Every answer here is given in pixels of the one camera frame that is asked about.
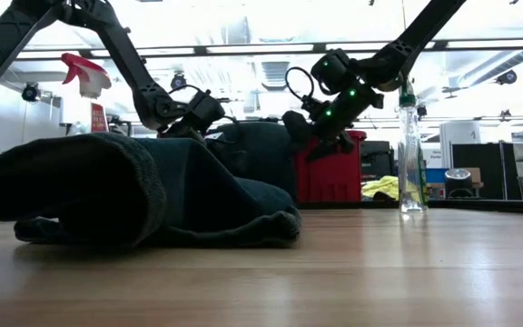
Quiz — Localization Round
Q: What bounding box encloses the black crate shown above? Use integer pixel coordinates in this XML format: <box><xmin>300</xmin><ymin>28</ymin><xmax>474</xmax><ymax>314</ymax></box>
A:
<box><xmin>360</xmin><ymin>140</ymin><xmax>395</xmax><ymax>179</ymax></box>

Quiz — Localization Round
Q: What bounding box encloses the red plastic laundry bin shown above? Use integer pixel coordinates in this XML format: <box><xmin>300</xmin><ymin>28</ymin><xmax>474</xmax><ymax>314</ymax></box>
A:
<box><xmin>293</xmin><ymin>130</ymin><xmax>368</xmax><ymax>204</ymax></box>

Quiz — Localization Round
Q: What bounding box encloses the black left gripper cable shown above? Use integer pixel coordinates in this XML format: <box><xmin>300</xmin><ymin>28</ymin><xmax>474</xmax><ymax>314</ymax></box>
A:
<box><xmin>168</xmin><ymin>84</ymin><xmax>244</xmax><ymax>126</ymax></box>

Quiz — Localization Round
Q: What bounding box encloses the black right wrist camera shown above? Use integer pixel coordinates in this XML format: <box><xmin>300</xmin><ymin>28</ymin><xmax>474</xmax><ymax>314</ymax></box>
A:
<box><xmin>300</xmin><ymin>94</ymin><xmax>331</xmax><ymax>122</ymax></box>

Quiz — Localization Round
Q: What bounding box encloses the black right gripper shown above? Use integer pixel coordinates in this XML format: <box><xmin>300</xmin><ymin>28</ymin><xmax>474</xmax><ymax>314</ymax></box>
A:
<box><xmin>281</xmin><ymin>84</ymin><xmax>385</xmax><ymax>163</ymax></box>

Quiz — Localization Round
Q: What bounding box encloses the black cylindrical speaker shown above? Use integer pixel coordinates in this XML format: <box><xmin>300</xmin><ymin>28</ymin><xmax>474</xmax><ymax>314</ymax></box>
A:
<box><xmin>444</xmin><ymin>168</ymin><xmax>475</xmax><ymax>199</ymax></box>

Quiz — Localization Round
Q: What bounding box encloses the slim clear spray bottle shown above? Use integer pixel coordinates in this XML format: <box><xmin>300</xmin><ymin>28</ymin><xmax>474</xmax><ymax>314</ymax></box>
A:
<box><xmin>397</xmin><ymin>76</ymin><xmax>429</xmax><ymax>214</ymax></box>

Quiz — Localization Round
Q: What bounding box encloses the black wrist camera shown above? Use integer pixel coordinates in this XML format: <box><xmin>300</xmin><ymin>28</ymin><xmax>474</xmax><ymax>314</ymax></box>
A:
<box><xmin>300</xmin><ymin>94</ymin><xmax>331</xmax><ymax>122</ymax></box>
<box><xmin>187</xmin><ymin>89</ymin><xmax>226</xmax><ymax>124</ymax></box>

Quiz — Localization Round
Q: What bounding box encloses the blue box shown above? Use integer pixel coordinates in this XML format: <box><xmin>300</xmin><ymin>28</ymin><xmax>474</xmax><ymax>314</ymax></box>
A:
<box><xmin>426</xmin><ymin>167</ymin><xmax>449</xmax><ymax>183</ymax></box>

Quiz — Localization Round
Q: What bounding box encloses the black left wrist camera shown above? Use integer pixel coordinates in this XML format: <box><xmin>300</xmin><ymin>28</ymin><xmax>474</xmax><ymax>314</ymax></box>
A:
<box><xmin>187</xmin><ymin>89</ymin><xmax>226</xmax><ymax>124</ymax></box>

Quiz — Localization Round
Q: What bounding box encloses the yellow garment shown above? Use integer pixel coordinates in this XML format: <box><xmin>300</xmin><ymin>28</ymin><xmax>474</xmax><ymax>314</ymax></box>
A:
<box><xmin>360</xmin><ymin>175</ymin><xmax>424</xmax><ymax>203</ymax></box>

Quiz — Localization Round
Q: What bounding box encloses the black ceiling spotlight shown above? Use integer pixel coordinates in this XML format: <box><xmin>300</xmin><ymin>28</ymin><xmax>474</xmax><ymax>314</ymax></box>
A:
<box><xmin>20</xmin><ymin>82</ymin><xmax>41</xmax><ymax>104</ymax></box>
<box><xmin>496</xmin><ymin>69</ymin><xmax>518</xmax><ymax>86</ymax></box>
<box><xmin>170</xmin><ymin>72</ymin><xmax>189</xmax><ymax>91</ymax></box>

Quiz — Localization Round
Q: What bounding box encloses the black room partition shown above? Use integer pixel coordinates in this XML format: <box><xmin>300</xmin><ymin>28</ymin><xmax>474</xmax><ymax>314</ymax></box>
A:
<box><xmin>451</xmin><ymin>143</ymin><xmax>523</xmax><ymax>201</ymax></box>

